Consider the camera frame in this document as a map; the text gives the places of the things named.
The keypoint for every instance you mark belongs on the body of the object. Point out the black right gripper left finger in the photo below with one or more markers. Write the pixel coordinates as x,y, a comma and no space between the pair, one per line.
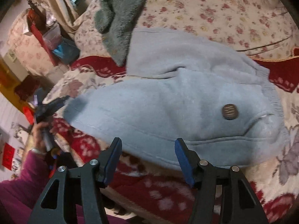
68,188

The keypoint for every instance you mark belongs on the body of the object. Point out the light grey fleece pants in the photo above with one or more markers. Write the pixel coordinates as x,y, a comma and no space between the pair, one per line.
219,101

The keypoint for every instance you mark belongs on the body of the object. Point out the magenta sleeved left forearm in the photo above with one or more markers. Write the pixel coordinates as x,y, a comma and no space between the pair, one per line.
19,196

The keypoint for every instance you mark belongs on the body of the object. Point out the person's left hand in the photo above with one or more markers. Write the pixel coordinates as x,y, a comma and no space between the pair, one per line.
38,141

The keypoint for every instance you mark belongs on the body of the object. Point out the red floral plush blanket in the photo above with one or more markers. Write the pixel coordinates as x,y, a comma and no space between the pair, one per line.
160,195

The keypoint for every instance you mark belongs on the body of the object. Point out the blue plastic bag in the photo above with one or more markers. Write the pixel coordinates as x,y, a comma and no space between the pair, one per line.
67,51

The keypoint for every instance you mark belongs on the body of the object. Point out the beige curtain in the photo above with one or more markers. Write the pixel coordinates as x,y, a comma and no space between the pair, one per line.
65,13

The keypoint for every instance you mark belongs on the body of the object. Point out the green fuzzy buttoned jacket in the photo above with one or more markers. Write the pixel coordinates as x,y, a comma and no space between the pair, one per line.
119,16

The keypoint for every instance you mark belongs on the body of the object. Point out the floral quilted bedspread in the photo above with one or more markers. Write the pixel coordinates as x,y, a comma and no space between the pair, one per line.
259,28

